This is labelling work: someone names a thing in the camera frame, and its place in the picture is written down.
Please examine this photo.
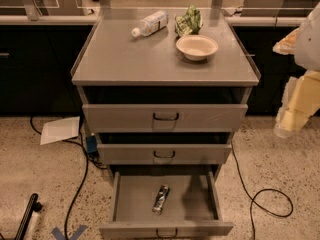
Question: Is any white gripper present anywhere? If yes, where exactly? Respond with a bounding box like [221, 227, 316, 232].
[273, 28, 320, 138]

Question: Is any silver blue redbull can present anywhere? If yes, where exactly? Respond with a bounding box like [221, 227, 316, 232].
[152, 185, 170, 215]

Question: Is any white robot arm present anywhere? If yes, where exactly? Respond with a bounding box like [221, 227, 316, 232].
[273, 4, 320, 138]

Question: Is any long background counter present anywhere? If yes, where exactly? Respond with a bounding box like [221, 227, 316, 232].
[0, 7, 306, 27]

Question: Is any grey drawer cabinet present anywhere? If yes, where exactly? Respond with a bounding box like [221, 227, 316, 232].
[72, 9, 259, 176]

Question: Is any grey bottom drawer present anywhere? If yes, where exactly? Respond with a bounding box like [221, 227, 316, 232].
[100, 168, 233, 240]

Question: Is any grey drawer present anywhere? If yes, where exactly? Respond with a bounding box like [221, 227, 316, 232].
[83, 86, 248, 133]
[98, 132, 231, 165]
[100, 168, 233, 240]

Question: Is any grey top drawer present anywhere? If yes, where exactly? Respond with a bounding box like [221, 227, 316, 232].
[83, 86, 248, 133]

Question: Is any grey middle drawer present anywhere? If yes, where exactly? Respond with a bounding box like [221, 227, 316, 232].
[98, 132, 231, 165]

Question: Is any white bowl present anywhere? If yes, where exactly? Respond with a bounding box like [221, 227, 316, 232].
[176, 35, 218, 61]

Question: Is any green chip bag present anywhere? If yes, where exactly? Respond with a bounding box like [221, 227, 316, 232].
[175, 4, 203, 37]

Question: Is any clear plastic water bottle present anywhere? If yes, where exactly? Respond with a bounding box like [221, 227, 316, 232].
[131, 10, 169, 37]

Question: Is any blue power adapter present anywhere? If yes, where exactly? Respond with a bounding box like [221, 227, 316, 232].
[86, 135, 98, 157]

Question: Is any white paper sheet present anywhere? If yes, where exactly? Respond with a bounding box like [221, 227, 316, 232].
[40, 116, 80, 145]

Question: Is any black bar tool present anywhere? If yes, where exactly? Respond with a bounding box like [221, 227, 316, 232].
[14, 193, 43, 240]

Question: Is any black cable left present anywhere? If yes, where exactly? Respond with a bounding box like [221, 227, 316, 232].
[29, 115, 108, 240]

